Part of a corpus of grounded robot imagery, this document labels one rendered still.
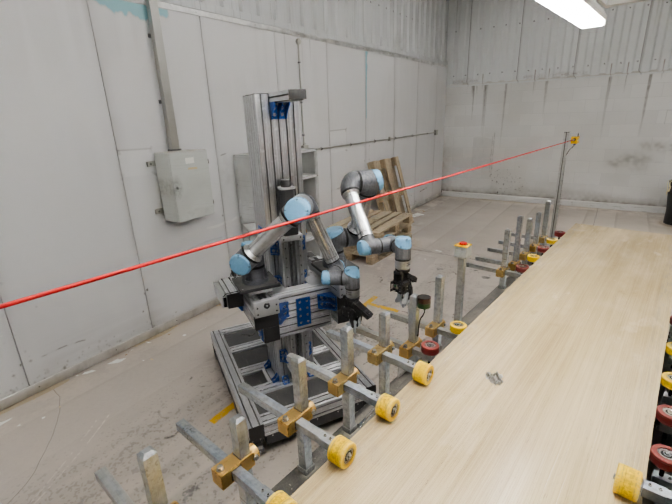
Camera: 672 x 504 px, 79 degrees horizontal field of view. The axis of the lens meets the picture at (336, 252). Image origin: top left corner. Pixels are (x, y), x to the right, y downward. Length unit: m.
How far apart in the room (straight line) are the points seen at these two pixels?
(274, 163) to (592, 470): 1.93
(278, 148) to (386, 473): 1.70
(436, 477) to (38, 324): 3.08
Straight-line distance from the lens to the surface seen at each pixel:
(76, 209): 3.67
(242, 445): 1.32
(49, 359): 3.87
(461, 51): 9.92
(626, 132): 9.37
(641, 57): 9.42
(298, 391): 1.41
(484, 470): 1.42
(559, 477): 1.48
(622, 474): 1.45
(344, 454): 1.33
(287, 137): 2.39
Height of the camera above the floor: 1.91
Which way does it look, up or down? 19 degrees down
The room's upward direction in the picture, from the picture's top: 2 degrees counter-clockwise
